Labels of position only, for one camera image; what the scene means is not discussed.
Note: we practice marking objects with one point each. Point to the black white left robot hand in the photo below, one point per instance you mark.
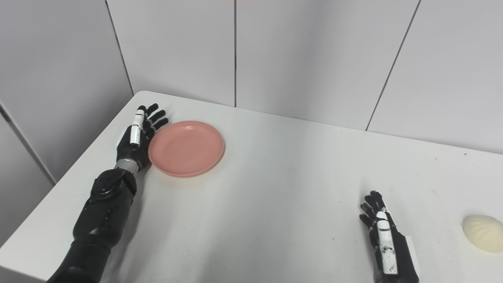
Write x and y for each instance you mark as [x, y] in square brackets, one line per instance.
[127, 151]

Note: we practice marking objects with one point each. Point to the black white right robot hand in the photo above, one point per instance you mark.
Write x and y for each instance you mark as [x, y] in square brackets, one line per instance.
[404, 259]

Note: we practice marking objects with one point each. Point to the pink round plate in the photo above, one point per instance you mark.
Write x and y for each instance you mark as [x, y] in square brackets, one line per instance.
[186, 149]

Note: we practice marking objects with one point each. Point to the cream steamed bun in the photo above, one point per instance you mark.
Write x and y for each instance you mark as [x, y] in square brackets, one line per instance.
[485, 234]

